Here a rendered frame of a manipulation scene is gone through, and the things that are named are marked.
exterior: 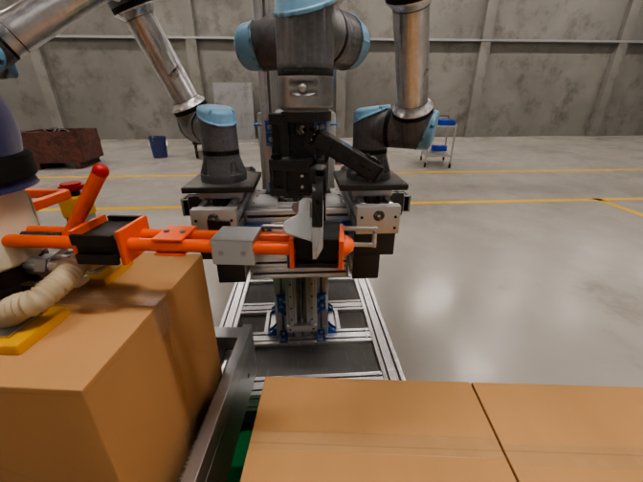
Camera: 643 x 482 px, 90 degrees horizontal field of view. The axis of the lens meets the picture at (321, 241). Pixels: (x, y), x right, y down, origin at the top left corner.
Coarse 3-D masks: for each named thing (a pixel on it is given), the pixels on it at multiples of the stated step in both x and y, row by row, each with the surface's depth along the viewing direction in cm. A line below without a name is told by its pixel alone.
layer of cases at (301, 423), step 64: (320, 384) 92; (384, 384) 92; (448, 384) 92; (512, 384) 92; (256, 448) 76; (320, 448) 76; (384, 448) 76; (448, 448) 76; (512, 448) 76; (576, 448) 76; (640, 448) 76
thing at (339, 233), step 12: (324, 228) 53; (336, 228) 53; (300, 240) 49; (324, 240) 49; (336, 240) 49; (300, 252) 51; (324, 252) 50; (336, 252) 50; (300, 264) 51; (312, 264) 51; (324, 264) 50; (336, 264) 50
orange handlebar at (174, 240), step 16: (32, 192) 79; (48, 192) 79; (64, 192) 78; (16, 240) 53; (32, 240) 53; (48, 240) 53; (64, 240) 52; (128, 240) 52; (144, 240) 52; (160, 240) 51; (176, 240) 51; (192, 240) 52; (208, 240) 52; (272, 240) 54; (288, 240) 54; (352, 240) 53
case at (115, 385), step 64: (192, 256) 77; (64, 320) 55; (128, 320) 55; (192, 320) 74; (0, 384) 43; (64, 384) 43; (128, 384) 51; (192, 384) 75; (0, 448) 48; (64, 448) 47; (128, 448) 52
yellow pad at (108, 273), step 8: (120, 264) 70; (128, 264) 71; (88, 272) 65; (96, 272) 65; (104, 272) 66; (112, 272) 67; (120, 272) 69; (96, 280) 64; (104, 280) 64; (112, 280) 66
